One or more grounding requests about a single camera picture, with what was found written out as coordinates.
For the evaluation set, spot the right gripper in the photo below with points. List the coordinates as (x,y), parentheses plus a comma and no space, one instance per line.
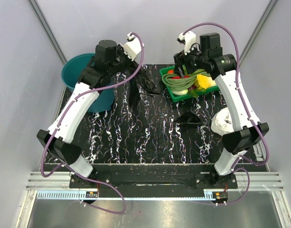
(180,59)

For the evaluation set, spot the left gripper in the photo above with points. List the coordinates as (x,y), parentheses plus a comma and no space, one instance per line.
(120,50)

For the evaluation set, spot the black trash bag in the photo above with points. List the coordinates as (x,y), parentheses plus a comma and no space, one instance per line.
(143,80)

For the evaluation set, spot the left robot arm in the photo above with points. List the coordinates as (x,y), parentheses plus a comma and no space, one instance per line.
(108,59)

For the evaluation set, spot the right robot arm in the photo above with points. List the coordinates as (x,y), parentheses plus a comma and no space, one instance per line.
(247,127)

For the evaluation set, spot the teal plastic trash bin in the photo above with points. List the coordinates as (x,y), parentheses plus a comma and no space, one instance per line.
(70,74)

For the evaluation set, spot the yellow white cabbage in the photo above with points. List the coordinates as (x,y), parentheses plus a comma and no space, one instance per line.
(203,82)

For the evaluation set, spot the red chili pepper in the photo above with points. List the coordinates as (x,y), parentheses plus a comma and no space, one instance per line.
(179,77)

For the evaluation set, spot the green long beans bundle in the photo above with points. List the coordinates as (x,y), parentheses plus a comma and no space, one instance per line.
(181,84)

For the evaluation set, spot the white radish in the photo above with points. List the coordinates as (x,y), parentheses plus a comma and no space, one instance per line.
(180,93)

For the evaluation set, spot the green plastic vegetable tray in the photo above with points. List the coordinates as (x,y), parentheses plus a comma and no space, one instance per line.
(192,91)

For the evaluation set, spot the small black bag roll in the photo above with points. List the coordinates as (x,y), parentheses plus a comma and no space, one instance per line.
(188,119)

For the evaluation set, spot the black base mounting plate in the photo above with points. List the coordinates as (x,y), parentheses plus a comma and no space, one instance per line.
(162,180)

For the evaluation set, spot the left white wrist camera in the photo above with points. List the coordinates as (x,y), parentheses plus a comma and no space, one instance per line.
(132,47)

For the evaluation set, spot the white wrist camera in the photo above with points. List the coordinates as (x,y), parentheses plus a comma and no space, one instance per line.
(132,47)
(188,39)

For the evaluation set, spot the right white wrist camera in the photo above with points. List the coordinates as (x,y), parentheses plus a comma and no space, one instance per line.
(188,39)

